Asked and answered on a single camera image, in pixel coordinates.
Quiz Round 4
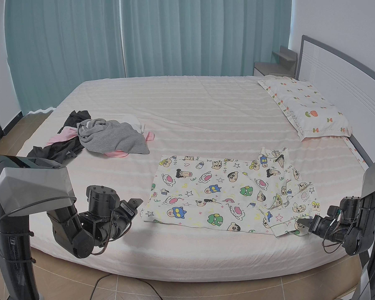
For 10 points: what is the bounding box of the white printed pyjama top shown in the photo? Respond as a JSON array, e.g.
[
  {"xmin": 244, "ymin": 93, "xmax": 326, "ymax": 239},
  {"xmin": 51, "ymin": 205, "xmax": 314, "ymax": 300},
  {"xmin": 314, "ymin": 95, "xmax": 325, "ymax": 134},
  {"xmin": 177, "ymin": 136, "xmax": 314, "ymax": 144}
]
[{"xmin": 141, "ymin": 146, "xmax": 321, "ymax": 239}]

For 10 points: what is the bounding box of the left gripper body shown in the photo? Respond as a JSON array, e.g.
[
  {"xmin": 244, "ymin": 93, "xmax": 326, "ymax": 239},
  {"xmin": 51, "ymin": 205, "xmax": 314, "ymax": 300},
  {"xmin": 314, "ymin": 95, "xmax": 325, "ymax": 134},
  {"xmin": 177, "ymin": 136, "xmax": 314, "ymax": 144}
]
[{"xmin": 101, "ymin": 200, "xmax": 138, "ymax": 240}]

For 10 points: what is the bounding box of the blue-green curtain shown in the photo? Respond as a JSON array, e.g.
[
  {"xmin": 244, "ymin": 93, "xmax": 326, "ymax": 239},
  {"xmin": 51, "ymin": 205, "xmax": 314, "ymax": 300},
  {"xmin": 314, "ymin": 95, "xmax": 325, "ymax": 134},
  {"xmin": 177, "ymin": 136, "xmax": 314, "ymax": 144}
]
[
  {"xmin": 4, "ymin": 0, "xmax": 125, "ymax": 115},
  {"xmin": 120, "ymin": 0, "xmax": 293, "ymax": 77}
]

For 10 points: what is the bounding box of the bed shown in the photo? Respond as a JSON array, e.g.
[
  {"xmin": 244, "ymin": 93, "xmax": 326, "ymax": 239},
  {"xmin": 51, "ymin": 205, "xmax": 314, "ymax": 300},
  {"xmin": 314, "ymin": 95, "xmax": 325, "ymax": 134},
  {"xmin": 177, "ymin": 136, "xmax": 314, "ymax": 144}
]
[{"xmin": 0, "ymin": 35, "xmax": 375, "ymax": 282}]

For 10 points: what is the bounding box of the pile of clothes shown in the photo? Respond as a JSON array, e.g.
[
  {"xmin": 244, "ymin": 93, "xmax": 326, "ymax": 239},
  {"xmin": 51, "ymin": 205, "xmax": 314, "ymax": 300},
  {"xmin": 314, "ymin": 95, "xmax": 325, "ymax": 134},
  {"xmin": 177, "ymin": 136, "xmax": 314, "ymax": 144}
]
[{"xmin": 27, "ymin": 110, "xmax": 157, "ymax": 165}]

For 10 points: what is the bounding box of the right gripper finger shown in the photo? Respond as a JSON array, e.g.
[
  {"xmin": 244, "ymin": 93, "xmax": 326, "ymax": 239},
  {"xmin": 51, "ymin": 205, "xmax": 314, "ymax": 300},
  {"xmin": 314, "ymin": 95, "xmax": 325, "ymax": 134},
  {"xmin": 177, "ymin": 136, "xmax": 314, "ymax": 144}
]
[{"xmin": 297, "ymin": 219, "xmax": 314, "ymax": 235}]

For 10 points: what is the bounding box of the grey bedside table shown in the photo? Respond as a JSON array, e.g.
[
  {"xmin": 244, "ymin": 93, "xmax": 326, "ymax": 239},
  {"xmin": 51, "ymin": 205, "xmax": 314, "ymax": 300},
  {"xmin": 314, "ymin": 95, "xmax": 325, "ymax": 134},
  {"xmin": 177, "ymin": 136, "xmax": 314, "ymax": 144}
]
[{"xmin": 254, "ymin": 46, "xmax": 298, "ymax": 79}]

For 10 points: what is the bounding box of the white printed pillow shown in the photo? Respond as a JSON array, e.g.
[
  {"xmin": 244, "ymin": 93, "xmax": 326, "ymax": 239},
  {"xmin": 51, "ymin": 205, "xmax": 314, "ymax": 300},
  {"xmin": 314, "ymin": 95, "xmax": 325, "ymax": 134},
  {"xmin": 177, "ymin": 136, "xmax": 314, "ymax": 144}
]
[{"xmin": 258, "ymin": 75, "xmax": 353, "ymax": 142}]

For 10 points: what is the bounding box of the grey garment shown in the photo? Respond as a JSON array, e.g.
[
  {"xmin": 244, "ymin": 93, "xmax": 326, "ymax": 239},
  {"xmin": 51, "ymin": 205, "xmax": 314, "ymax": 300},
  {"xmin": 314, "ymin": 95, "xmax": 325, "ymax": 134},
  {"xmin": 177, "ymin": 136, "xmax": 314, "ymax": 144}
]
[{"xmin": 76, "ymin": 118, "xmax": 150, "ymax": 154}]

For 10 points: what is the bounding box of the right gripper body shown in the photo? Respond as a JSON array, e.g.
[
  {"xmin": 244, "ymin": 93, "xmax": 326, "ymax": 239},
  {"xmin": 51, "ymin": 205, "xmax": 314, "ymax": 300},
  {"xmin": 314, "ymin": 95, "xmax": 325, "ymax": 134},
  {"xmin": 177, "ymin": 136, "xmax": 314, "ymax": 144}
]
[{"xmin": 311, "ymin": 216, "xmax": 336, "ymax": 239}]

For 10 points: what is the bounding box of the black cable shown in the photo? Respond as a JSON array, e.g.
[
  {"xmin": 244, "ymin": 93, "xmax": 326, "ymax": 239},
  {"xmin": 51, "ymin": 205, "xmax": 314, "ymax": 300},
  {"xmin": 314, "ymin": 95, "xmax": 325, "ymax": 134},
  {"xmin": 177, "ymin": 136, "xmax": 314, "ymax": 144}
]
[
  {"xmin": 91, "ymin": 273, "xmax": 163, "ymax": 300},
  {"xmin": 321, "ymin": 235, "xmax": 344, "ymax": 255},
  {"xmin": 0, "ymin": 196, "xmax": 77, "ymax": 230}
]

